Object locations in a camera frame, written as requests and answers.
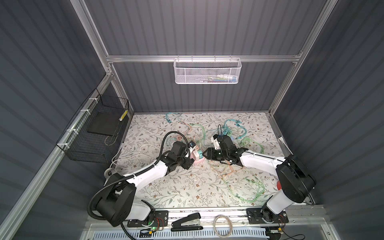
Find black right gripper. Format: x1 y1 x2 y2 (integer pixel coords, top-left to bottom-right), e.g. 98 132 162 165
201 147 229 161

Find pink power strip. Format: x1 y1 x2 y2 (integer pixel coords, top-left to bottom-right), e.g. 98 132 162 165
188 142 206 164

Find teal USB charger cube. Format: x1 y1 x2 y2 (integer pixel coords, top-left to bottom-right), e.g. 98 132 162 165
192 150 205 162

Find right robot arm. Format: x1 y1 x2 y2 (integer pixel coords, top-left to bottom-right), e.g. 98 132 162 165
203 135 316 223

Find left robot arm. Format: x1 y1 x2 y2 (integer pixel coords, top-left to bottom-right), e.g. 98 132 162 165
87 132 196 227

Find black stapler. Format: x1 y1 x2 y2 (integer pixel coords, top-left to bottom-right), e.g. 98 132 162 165
171 213 204 232

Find green USB cable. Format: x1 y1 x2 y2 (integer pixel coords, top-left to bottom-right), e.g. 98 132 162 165
221 136 266 204

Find teal multi-head cable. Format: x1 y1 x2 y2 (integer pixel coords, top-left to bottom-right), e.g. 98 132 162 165
220 118 248 140

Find coiled beige cable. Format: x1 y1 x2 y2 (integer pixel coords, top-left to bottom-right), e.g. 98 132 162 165
212 214 234 238

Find black wire basket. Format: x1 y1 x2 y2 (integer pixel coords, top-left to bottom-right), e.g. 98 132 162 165
57 91 130 164

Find white wire mesh basket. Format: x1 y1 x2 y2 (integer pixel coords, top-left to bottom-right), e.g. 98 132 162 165
173 58 242 85

